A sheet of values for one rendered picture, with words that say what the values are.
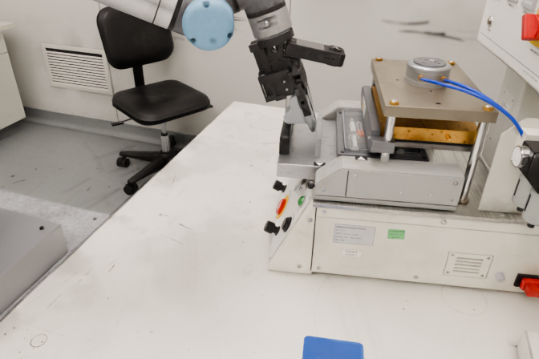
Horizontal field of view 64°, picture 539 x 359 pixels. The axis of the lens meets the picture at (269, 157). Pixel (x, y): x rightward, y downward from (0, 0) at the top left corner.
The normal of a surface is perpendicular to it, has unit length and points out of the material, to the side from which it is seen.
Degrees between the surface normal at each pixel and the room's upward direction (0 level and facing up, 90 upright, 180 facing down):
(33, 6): 90
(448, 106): 0
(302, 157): 0
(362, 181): 90
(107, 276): 0
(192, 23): 92
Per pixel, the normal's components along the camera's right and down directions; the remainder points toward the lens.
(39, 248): 0.95, 0.17
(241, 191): 0.02, -0.87
